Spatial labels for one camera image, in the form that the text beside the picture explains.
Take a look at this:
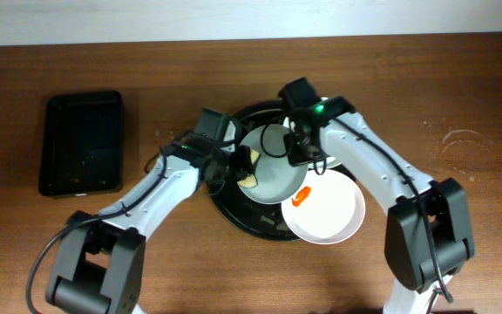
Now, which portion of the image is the yellow sponge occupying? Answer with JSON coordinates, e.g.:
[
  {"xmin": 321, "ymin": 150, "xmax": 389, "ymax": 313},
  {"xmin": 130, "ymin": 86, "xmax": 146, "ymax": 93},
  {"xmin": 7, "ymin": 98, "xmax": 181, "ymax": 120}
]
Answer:
[{"xmin": 238, "ymin": 149, "xmax": 260, "ymax": 188}]

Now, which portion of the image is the light blue-grey plate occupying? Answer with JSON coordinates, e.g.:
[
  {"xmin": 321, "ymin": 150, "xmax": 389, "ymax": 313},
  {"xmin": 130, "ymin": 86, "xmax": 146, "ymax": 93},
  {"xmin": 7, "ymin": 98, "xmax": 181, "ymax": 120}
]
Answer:
[{"xmin": 237, "ymin": 124, "xmax": 308, "ymax": 204}]

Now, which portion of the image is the pinkish white plate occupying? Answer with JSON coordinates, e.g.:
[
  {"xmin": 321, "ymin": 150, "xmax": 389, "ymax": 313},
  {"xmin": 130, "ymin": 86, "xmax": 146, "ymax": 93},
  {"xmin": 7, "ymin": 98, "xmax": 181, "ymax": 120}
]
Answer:
[{"xmin": 281, "ymin": 170, "xmax": 366, "ymax": 245}]

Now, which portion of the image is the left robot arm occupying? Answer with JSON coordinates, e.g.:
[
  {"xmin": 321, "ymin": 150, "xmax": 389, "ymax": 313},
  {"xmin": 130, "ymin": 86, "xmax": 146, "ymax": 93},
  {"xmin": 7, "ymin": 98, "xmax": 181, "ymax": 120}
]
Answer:
[{"xmin": 45, "ymin": 108, "xmax": 245, "ymax": 313}]

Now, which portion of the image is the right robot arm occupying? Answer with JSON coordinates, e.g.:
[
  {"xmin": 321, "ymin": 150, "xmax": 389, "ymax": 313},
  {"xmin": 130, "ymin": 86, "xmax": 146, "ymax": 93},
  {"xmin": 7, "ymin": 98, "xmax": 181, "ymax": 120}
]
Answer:
[{"xmin": 278, "ymin": 78, "xmax": 475, "ymax": 313}]

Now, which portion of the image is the round black tray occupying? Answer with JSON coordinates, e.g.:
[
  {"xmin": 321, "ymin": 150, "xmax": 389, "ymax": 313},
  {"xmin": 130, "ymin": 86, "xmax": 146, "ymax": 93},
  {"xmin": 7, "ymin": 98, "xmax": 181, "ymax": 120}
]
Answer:
[{"xmin": 207, "ymin": 100, "xmax": 356, "ymax": 242}]

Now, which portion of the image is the black rectangular tray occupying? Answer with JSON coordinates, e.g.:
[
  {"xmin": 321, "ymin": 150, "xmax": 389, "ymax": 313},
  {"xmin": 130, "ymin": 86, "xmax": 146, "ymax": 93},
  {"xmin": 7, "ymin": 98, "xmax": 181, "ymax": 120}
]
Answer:
[{"xmin": 38, "ymin": 90, "xmax": 124, "ymax": 197}]

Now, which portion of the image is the white plate top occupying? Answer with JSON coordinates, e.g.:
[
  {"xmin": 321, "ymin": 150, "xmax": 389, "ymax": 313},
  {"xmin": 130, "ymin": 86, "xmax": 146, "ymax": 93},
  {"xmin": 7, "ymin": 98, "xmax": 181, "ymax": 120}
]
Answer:
[{"xmin": 281, "ymin": 97, "xmax": 345, "ymax": 174}]

